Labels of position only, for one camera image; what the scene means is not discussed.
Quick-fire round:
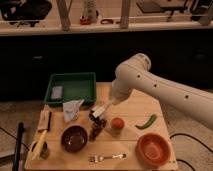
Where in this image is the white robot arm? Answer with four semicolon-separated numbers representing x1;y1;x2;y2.
111;53;213;130

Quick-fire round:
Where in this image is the dark purple bowl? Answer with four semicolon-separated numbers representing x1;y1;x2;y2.
61;125;88;153

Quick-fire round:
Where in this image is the orange bowl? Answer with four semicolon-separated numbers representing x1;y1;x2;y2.
135;133;171;168

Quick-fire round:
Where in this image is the orange tomato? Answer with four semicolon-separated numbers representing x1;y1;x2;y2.
111;117;125;130

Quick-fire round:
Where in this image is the bunch of dark grapes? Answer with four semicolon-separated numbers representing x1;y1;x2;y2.
89;119;107;141

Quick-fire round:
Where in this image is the green plastic tray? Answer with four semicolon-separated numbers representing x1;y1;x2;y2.
44;72;96;107

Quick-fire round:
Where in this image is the crumpled grey cloth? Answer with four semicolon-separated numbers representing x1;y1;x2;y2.
63;99;84;122

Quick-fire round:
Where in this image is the grey sponge in tray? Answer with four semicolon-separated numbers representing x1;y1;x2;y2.
51;86;63;100

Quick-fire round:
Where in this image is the silver fork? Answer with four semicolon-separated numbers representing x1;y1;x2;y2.
88;153;127;163

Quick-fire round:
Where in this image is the wooden block with knife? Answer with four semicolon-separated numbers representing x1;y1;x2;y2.
38;110;52;132

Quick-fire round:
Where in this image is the red object on shelf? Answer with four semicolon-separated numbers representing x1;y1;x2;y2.
79;18;92;25

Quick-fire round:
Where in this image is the black pole at left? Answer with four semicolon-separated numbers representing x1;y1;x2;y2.
12;122;24;171

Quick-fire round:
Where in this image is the black office chair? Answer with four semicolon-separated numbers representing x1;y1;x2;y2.
0;0;52;27

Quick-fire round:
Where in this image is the black cable on floor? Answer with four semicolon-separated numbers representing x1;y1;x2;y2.
169;132;213;171

